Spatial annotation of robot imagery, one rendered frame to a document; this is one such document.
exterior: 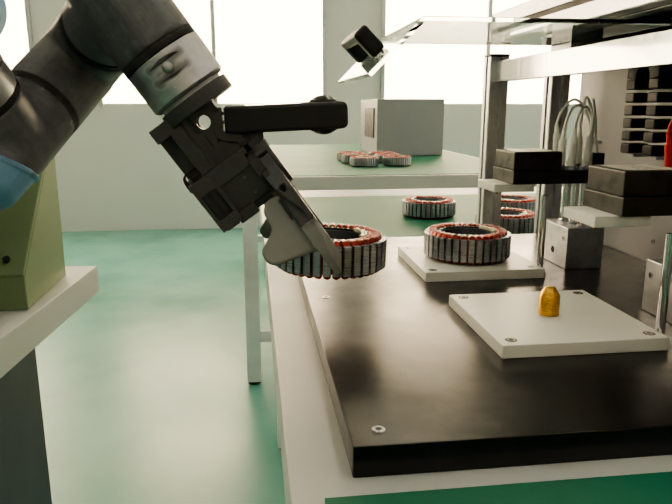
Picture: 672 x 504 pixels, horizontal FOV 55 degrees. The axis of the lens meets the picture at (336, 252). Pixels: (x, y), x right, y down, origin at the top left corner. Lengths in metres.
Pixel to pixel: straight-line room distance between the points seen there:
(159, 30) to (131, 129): 4.77
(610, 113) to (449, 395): 0.66
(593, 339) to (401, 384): 0.18
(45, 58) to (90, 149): 4.78
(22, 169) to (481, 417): 0.42
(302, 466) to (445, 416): 0.10
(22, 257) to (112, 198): 4.63
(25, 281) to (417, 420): 0.51
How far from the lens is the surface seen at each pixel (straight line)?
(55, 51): 0.67
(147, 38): 0.59
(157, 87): 0.59
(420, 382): 0.50
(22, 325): 0.78
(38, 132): 0.62
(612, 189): 0.63
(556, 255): 0.90
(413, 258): 0.84
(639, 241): 0.98
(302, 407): 0.51
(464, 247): 0.81
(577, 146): 0.92
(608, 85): 1.06
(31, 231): 0.83
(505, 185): 0.83
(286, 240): 0.58
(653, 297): 0.72
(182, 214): 5.38
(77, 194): 5.49
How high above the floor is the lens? 0.98
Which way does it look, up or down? 13 degrees down
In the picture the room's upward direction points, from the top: straight up
